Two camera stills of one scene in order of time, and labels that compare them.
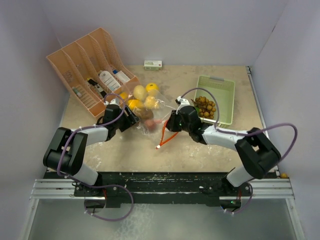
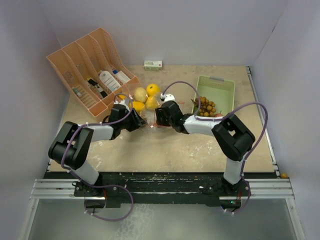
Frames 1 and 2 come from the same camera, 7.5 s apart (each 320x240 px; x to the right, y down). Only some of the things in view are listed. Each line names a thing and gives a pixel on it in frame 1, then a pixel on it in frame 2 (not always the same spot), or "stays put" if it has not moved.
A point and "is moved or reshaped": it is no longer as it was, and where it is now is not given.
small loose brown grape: [284, 175] stays put
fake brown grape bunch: [205, 108] stays put
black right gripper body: [176, 125] → [167, 121]
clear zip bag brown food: [152, 114] is moved or reshaped
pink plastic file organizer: [90, 70] stays put
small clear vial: [76, 91] stays put
